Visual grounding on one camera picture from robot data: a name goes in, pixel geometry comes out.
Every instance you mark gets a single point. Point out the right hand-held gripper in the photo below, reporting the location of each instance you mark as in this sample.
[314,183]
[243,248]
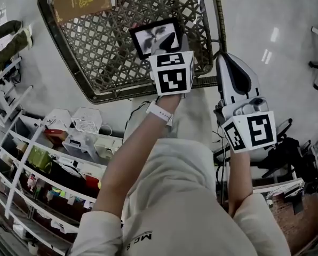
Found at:
[260,131]

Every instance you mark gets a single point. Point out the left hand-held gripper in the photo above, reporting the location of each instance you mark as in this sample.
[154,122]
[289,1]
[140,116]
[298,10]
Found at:
[172,80]

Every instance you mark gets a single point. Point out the black picture frame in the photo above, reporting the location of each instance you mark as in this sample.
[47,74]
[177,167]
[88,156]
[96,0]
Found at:
[145,37]

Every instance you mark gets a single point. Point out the person's right forearm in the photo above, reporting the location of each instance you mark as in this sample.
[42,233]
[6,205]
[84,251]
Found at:
[237,180]

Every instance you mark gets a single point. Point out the person's left forearm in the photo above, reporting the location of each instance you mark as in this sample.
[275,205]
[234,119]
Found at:
[132,159]

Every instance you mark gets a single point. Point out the white wristwatch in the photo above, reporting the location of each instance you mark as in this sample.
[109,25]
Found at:
[159,113]

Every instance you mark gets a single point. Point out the black bag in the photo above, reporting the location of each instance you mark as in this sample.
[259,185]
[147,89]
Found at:
[295,161]

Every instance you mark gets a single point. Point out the woven rattan table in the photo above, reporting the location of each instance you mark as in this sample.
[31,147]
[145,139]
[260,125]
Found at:
[100,52]

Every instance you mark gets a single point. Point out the white hexagonal box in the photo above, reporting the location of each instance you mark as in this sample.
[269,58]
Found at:
[58,117]
[86,120]

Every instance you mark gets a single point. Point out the brown brick-pattern cabinet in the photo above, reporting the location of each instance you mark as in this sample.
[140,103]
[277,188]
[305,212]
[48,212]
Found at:
[295,220]

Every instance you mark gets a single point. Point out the clear plastic storage box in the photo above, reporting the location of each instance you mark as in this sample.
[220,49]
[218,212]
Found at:
[79,143]

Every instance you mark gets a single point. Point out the person's beige shirt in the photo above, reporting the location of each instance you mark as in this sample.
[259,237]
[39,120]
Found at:
[180,212]

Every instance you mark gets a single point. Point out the brown book with gold print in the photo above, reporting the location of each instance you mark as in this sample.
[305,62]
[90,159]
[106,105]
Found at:
[79,1]

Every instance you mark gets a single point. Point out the red box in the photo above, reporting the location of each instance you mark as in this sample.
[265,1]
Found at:
[55,135]

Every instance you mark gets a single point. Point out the green box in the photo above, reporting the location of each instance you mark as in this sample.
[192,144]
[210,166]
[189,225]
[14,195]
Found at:
[39,156]

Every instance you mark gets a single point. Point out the white metal trolley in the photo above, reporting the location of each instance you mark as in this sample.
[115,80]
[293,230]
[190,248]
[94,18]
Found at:
[4,89]

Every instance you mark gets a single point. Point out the olive green jacket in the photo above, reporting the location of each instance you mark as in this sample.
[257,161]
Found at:
[7,44]

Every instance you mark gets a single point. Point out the white shelf rack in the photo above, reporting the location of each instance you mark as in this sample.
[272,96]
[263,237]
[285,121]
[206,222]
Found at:
[17,167]

